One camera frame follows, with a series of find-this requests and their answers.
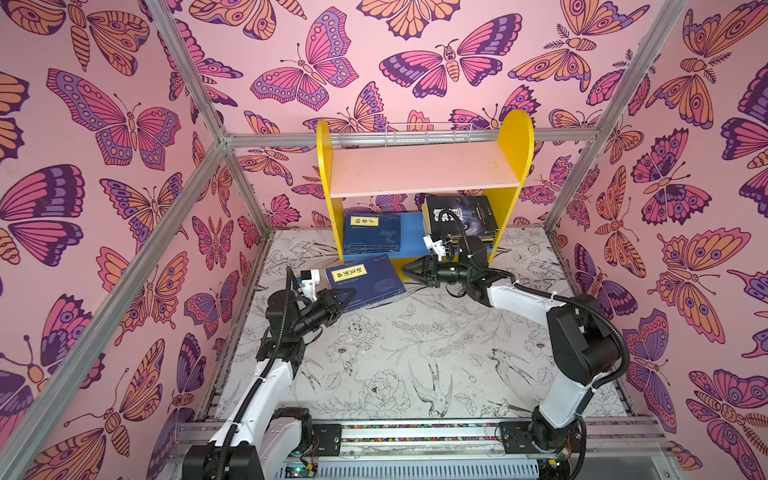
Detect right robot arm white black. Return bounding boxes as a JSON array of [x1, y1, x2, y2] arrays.
[[402, 209, 630, 454]]

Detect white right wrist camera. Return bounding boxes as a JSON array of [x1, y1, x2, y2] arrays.
[[423, 235, 451, 261]]

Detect yellow pink blue bookshelf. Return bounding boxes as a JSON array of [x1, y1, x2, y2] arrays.
[[316, 110, 535, 263]]

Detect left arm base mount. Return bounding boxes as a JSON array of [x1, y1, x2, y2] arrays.
[[290, 423, 342, 459]]

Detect navy book yellow label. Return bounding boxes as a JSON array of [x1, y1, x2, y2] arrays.
[[343, 252, 400, 263]]

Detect navy book underneath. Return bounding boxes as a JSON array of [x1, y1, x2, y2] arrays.
[[343, 214, 402, 255]]

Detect small green circuit board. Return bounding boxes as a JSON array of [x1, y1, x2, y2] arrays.
[[283, 463, 317, 479]]

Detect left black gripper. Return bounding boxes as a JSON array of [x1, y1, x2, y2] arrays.
[[288, 290, 353, 343]]

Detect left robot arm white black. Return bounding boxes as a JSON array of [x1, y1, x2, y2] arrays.
[[181, 268, 356, 479]]

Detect aluminium front rail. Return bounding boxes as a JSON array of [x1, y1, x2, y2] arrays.
[[313, 417, 669, 460]]

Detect white slotted cable duct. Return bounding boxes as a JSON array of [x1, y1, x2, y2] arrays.
[[315, 458, 540, 479]]

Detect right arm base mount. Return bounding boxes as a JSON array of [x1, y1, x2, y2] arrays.
[[496, 419, 586, 456]]

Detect black wolf eye book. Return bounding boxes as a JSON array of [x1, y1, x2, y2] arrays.
[[422, 195, 499, 241]]

